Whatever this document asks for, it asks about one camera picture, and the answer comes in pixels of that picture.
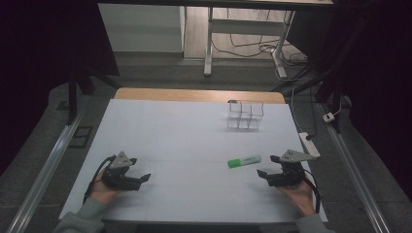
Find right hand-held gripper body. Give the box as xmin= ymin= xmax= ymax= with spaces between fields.
xmin=267 ymin=149 xmax=318 ymax=188

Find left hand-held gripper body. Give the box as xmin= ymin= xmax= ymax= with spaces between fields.
xmin=103 ymin=150 xmax=142 ymax=192

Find green highlighter pen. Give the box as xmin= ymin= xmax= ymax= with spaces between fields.
xmin=226 ymin=153 xmax=262 ymax=170

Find clear acrylic organizer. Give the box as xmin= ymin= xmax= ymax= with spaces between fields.
xmin=225 ymin=99 xmax=265 ymax=132

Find person's left hand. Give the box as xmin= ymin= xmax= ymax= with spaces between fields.
xmin=88 ymin=171 xmax=122 ymax=206

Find person's right hand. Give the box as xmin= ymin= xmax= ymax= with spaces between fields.
xmin=278 ymin=172 xmax=318 ymax=218

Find white power strip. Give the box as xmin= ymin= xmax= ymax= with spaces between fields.
xmin=297 ymin=131 xmax=322 ymax=158

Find white board sheet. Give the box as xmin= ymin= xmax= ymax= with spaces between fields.
xmin=58 ymin=98 xmax=328 ymax=225

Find black metal stand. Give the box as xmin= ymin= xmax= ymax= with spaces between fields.
xmin=65 ymin=48 xmax=121 ymax=126

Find white panel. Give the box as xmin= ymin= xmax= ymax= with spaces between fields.
xmin=97 ymin=3 xmax=187 ymax=53

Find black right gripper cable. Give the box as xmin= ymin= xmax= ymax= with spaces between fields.
xmin=303 ymin=168 xmax=322 ymax=215

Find black rectangular floor frame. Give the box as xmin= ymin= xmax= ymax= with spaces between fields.
xmin=68 ymin=125 xmax=94 ymax=150

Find metal floor rail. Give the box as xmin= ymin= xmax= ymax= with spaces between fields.
xmin=5 ymin=108 xmax=86 ymax=233
xmin=318 ymin=102 xmax=394 ymax=233

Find black floor cable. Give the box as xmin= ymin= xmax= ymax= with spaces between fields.
xmin=211 ymin=8 xmax=284 ymax=59

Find white metal desk frame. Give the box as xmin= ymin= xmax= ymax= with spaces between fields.
xmin=203 ymin=5 xmax=296 ymax=80

